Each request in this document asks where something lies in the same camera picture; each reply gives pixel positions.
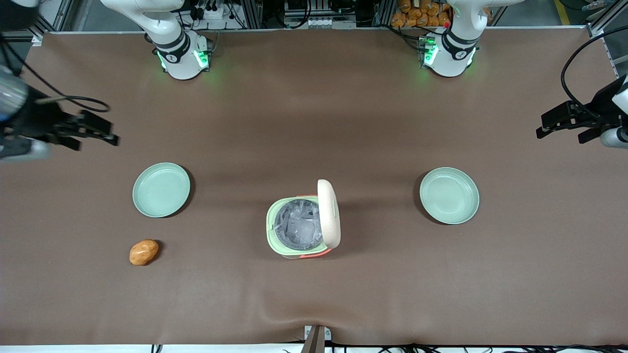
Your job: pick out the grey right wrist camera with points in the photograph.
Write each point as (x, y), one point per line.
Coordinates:
(24, 149)

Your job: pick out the brown potato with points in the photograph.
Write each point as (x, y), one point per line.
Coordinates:
(143, 252)

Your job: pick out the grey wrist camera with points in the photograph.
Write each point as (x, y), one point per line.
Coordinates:
(615, 138)
(24, 149)

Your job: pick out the bag of orange bread rolls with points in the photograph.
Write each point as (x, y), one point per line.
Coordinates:
(417, 14)

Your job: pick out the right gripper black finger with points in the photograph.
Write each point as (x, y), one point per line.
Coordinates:
(98, 138)
(95, 123)

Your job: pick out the aluminium camera post with bracket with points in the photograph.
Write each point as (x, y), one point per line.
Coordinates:
(316, 340)

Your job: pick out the white power strip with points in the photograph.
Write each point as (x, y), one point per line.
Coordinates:
(212, 10)

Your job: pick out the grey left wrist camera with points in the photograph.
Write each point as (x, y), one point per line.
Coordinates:
(615, 138)

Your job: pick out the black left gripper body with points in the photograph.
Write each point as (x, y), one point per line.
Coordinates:
(599, 104)

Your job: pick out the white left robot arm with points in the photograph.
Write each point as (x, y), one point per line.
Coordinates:
(456, 44)

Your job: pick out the aluminium frame rail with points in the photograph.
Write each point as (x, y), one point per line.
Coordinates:
(61, 14)
(601, 19)

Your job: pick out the mint green round plate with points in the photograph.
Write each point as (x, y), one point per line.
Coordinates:
(161, 190)
(449, 196)

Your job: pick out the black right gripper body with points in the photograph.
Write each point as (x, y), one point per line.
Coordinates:
(35, 122)

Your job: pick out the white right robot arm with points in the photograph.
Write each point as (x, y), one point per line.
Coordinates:
(171, 29)

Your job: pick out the cream and green rice cooker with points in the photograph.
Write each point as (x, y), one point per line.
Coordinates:
(328, 215)

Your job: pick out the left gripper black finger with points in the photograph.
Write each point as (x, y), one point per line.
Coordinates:
(564, 115)
(559, 130)

